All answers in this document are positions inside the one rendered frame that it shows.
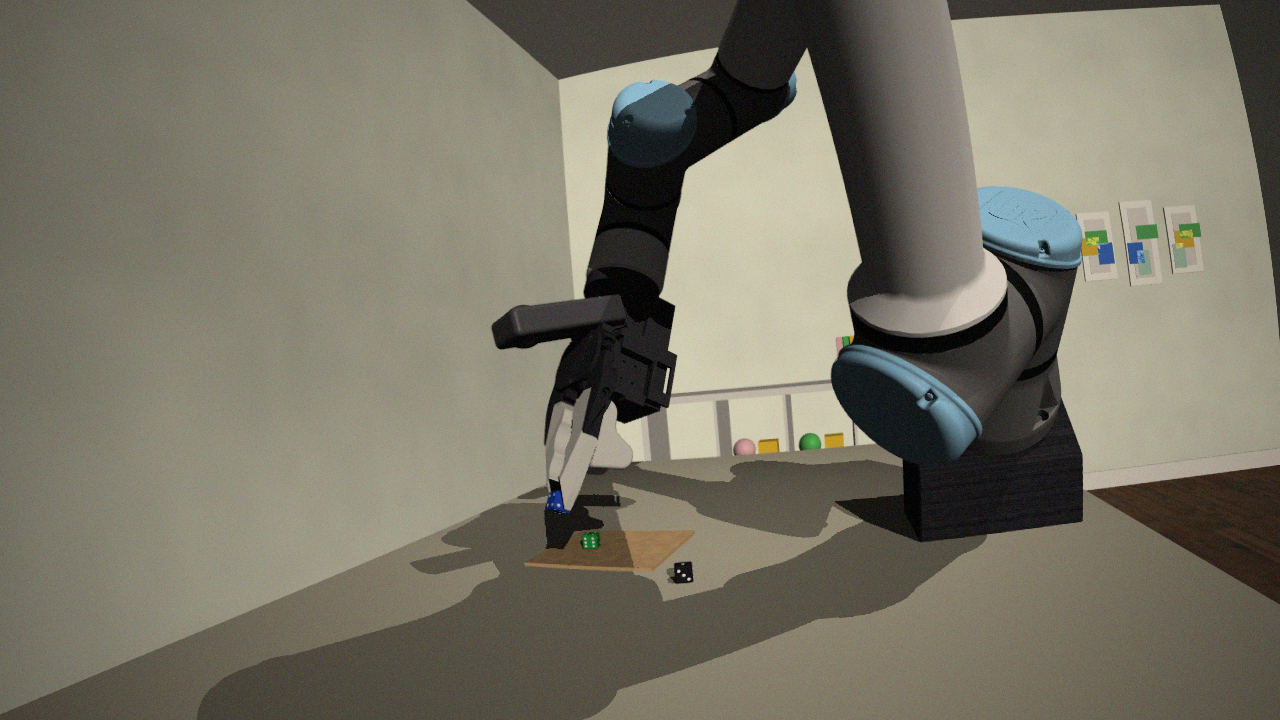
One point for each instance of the tan mat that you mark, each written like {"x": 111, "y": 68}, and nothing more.
{"x": 634, "y": 551}

